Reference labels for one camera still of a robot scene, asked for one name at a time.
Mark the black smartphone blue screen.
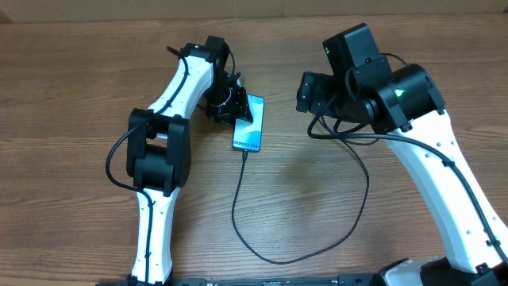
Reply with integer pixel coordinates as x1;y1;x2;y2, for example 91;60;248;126
232;95;265;153

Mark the black charger cable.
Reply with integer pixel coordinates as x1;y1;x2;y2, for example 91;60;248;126
231;52;410;266

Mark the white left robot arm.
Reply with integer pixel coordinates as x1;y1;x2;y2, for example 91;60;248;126
126;36;254;285

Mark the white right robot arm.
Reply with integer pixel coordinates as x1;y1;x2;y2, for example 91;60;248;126
296;23;507;285

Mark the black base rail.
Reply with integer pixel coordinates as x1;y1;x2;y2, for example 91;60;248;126
98;273;387;286

